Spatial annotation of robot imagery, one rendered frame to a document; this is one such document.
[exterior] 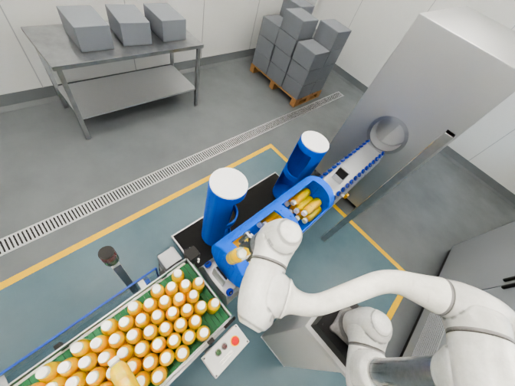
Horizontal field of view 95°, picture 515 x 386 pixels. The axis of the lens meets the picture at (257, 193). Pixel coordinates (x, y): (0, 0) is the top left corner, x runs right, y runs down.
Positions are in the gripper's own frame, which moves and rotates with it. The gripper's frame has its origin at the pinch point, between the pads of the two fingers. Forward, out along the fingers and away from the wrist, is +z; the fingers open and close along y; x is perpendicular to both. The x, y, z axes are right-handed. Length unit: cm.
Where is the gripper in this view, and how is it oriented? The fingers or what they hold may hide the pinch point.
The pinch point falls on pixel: (244, 252)
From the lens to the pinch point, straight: 100.7
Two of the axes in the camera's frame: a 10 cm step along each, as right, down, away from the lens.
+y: -4.8, -8.6, 1.5
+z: -3.5, 3.5, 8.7
